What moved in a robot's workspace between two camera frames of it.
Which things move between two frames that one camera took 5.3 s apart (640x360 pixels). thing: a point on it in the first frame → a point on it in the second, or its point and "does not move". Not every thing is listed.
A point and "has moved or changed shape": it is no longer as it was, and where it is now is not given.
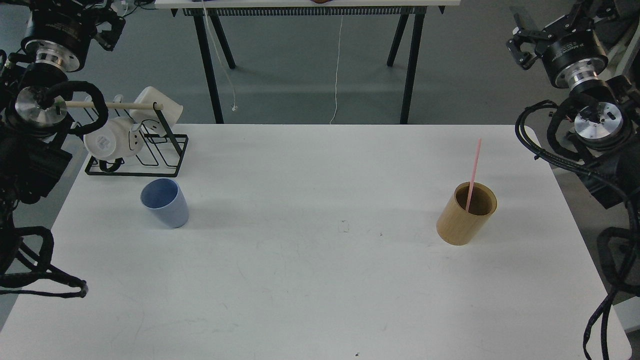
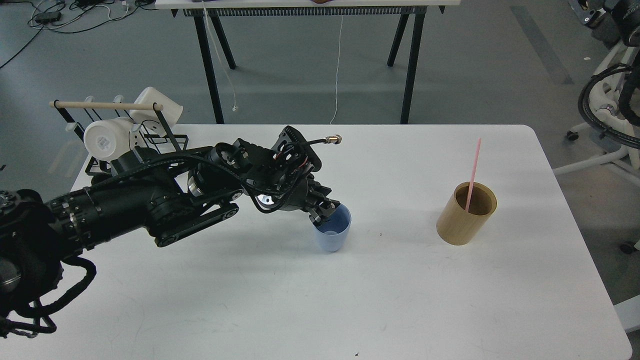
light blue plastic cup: x=165 y=198 has moved or changed shape
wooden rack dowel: x=115 y=105 does not move
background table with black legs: x=402 y=8 does not move
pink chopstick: x=473 y=176 does not move
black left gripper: x=62 y=32 → x=281 y=178
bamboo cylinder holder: x=458 y=227 does not move
